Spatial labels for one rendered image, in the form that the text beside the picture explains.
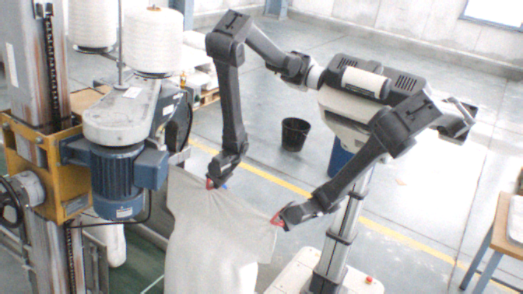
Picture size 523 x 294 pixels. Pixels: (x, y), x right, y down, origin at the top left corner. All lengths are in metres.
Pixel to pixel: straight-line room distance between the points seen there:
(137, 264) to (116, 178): 1.02
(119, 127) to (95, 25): 0.37
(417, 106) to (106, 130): 0.77
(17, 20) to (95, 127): 0.32
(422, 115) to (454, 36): 8.24
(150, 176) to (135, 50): 0.35
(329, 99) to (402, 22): 7.84
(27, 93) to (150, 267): 1.19
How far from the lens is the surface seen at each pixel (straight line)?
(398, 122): 1.00
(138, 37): 1.20
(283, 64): 1.45
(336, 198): 1.24
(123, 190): 1.29
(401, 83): 1.50
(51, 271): 1.67
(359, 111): 1.55
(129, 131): 1.17
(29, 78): 1.28
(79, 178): 1.44
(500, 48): 9.18
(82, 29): 1.40
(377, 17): 9.50
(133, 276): 2.18
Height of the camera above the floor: 1.95
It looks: 28 degrees down
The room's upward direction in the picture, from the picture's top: 9 degrees clockwise
